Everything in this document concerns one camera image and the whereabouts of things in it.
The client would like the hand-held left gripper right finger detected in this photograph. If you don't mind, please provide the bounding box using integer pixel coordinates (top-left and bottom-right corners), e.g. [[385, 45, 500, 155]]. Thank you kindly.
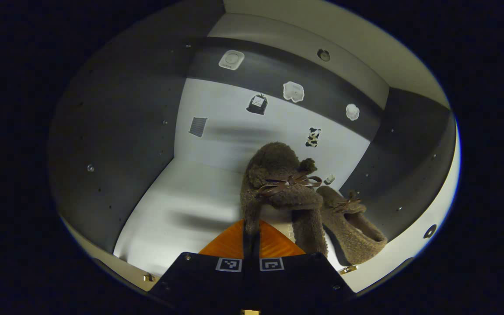
[[252, 220, 357, 315]]

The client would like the brown fuzzy shoe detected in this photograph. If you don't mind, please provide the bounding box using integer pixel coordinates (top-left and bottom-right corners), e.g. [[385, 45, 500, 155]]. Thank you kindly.
[[315, 186, 388, 266], [240, 141, 329, 259]]

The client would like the white cabinet shelf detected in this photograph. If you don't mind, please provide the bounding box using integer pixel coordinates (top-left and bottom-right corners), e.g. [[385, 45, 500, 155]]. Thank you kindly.
[[208, 0, 452, 110]]

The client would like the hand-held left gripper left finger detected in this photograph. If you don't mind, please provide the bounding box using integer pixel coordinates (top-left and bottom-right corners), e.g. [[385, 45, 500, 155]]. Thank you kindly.
[[149, 219, 253, 315]]

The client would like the white shoe cabinet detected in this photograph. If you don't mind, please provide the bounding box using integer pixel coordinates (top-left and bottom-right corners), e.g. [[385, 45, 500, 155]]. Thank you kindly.
[[46, 0, 462, 294]]

